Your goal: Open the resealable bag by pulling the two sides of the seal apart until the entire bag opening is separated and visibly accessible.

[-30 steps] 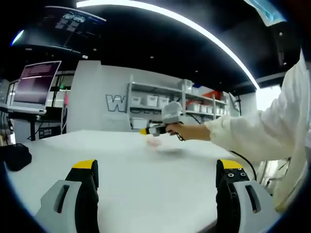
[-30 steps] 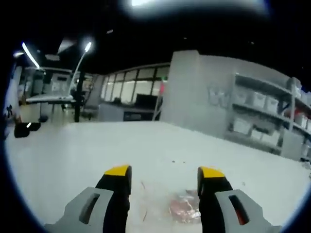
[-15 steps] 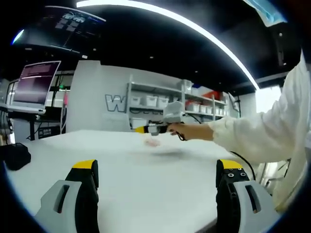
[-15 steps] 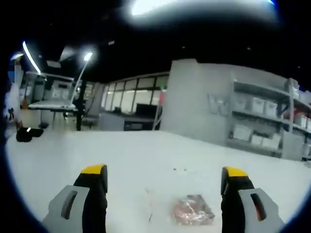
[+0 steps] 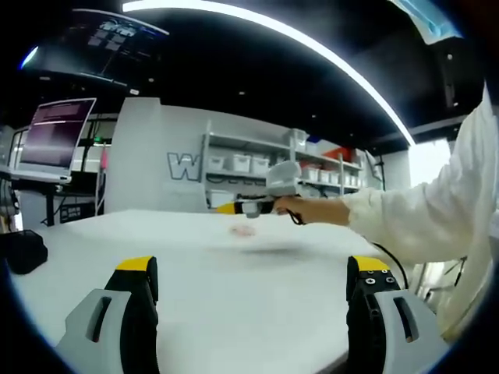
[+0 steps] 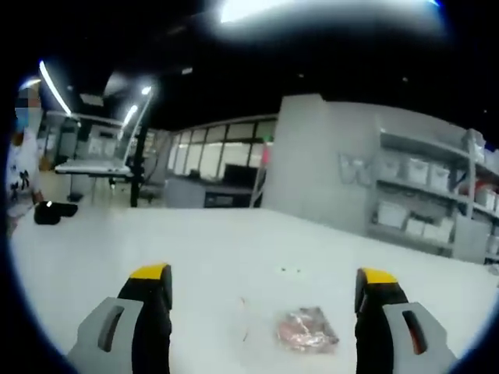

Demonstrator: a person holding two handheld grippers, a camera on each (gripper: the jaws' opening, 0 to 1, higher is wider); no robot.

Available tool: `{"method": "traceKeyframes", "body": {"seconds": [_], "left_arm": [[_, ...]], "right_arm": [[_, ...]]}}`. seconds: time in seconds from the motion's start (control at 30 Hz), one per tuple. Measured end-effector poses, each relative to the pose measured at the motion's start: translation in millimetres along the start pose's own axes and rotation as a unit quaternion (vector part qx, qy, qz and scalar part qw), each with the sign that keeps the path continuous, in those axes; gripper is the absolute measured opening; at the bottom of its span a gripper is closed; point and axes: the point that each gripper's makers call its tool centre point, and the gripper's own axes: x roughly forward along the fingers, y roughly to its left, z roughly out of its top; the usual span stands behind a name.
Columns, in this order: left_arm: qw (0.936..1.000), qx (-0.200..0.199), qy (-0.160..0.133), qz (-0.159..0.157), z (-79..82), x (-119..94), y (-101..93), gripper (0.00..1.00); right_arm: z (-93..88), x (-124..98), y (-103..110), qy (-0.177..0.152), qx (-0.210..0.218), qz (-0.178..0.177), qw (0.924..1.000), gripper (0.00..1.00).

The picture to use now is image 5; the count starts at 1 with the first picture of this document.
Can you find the pink hanging object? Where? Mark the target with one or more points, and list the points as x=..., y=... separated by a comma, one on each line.
x=104, y=159

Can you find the black tripod stand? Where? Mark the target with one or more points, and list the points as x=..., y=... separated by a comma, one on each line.
x=381, y=171

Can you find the black mesh box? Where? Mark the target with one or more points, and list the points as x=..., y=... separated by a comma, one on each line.
x=25, y=253

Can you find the light blue face mask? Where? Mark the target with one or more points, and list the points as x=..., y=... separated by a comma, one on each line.
x=427, y=19

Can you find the grey shelving unit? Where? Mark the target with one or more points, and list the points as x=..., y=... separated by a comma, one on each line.
x=249, y=142

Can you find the ceiling-hung dark screen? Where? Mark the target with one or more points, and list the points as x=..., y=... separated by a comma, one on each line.
x=109, y=43

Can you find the long ceiling light strip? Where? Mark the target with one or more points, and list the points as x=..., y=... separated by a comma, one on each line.
x=167, y=4

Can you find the person's right hand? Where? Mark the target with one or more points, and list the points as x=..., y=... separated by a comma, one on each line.
x=304, y=206

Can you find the red blue wall banner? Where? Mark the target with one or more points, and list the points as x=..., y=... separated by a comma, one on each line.
x=339, y=152

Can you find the large computer monitor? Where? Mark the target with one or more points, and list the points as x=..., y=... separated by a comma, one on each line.
x=54, y=136

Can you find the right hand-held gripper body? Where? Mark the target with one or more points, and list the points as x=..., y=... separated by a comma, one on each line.
x=282, y=175

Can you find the black signboard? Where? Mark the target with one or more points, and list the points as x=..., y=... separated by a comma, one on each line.
x=72, y=214

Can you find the clear resealable bag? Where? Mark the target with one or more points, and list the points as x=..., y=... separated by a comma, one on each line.
x=243, y=230

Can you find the small ceiling light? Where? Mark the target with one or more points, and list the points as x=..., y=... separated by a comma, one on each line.
x=31, y=55

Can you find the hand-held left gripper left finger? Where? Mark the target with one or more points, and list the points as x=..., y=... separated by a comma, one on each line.
x=97, y=331

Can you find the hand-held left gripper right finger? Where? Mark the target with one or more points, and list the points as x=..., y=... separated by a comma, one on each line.
x=390, y=331

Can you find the grey desk with black legs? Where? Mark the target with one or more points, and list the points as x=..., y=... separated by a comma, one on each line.
x=50, y=195

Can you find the row of white storage bins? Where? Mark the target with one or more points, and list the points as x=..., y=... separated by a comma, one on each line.
x=241, y=163

